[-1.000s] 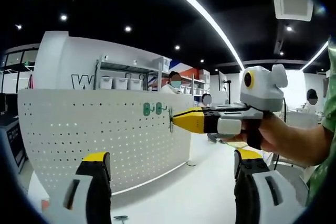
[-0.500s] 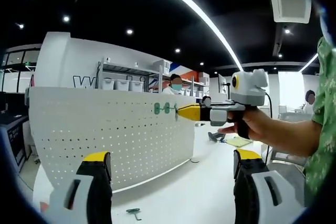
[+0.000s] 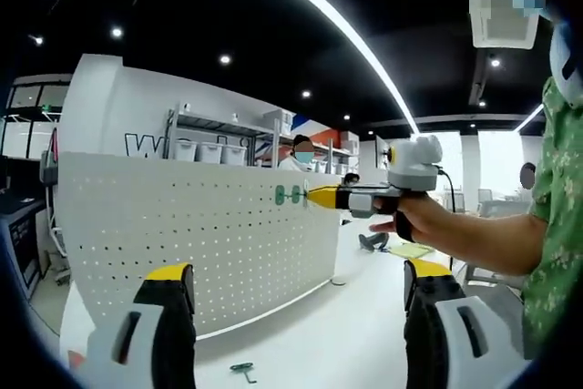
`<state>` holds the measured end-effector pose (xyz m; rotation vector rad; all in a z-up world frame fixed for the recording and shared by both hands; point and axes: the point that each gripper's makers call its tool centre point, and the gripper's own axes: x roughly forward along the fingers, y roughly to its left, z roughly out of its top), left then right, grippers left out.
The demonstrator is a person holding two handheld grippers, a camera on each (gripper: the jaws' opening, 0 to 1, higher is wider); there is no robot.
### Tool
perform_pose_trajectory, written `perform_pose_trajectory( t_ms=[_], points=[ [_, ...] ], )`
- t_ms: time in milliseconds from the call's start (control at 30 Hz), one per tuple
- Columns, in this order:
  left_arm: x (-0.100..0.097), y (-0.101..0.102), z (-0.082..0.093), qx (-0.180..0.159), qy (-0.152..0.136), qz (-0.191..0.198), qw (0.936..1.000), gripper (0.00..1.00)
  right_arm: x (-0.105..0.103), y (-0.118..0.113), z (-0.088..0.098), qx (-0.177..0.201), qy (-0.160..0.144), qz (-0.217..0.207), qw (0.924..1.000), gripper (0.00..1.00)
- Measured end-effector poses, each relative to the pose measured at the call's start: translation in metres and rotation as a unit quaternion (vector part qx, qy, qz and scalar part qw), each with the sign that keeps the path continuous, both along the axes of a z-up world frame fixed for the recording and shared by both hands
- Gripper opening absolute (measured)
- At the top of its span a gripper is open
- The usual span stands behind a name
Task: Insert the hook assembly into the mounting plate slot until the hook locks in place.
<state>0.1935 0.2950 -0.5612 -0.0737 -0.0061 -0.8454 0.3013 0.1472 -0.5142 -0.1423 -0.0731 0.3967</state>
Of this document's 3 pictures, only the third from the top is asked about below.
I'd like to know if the monitor on black stand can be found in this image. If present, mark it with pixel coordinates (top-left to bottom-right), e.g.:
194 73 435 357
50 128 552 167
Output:
375 136 394 171

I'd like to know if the grey metal shelving rack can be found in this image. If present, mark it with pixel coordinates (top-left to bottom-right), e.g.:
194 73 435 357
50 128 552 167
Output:
166 104 361 176

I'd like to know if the grey mesh office chair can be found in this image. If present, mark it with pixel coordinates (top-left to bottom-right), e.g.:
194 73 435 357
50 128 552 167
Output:
463 261 525 308

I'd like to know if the person's right hand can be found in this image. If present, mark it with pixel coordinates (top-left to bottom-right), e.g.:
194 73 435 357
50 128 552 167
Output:
368 191 452 245

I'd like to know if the grey curved object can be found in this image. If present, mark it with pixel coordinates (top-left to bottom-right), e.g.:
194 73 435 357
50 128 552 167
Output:
358 231 388 251

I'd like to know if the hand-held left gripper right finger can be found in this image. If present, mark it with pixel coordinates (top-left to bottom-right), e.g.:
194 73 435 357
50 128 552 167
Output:
403 259 532 389

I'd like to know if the white worn device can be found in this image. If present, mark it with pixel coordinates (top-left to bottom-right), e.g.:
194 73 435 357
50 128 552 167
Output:
548 19 583 110

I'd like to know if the white storage bin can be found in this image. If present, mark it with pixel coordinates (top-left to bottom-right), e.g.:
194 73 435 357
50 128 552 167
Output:
199 142 224 165
222 145 247 167
175 140 198 162

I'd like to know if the operator in green floral shirt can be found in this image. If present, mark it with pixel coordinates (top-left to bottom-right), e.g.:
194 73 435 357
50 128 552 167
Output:
521 77 583 361

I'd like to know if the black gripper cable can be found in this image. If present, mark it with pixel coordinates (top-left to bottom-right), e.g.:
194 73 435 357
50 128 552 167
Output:
435 168 456 215

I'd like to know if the white ceiling air vent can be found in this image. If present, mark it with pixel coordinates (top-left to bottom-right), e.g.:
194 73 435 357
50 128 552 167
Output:
468 0 541 49

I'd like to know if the group of ceiling spotlights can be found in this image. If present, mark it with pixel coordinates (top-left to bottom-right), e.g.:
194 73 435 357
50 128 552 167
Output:
29 26 502 124

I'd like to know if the yellow cloth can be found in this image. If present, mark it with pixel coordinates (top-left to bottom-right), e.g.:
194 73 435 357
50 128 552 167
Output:
389 242 434 261

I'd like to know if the long ceiling light strip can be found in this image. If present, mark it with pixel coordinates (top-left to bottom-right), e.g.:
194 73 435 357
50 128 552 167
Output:
234 0 418 133

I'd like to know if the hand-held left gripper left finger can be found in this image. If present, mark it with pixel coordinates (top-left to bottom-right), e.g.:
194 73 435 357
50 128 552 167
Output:
86 262 198 389

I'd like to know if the white ribbed box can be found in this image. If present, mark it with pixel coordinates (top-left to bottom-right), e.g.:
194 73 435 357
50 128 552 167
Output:
275 108 295 135

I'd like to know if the black workbench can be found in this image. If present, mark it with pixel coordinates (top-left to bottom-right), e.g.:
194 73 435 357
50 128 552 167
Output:
0 156 51 303

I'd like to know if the short ceiling light strip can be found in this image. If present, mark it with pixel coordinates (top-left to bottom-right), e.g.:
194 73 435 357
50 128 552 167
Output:
518 104 546 130

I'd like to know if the white perforated mounting plate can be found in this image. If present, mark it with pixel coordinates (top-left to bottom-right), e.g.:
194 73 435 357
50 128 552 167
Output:
56 150 348 340

